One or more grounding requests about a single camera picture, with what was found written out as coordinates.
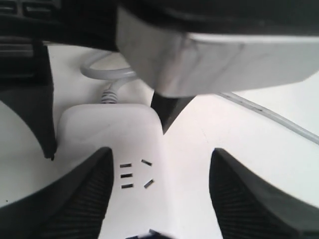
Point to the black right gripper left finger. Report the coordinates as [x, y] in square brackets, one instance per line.
[72, 207]

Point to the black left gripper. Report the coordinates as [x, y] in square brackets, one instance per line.
[26, 83]

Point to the white five-outlet power strip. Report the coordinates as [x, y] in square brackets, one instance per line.
[141, 200]

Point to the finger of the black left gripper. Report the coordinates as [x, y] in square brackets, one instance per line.
[168, 109]

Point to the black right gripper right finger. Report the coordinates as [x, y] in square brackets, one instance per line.
[248, 207]

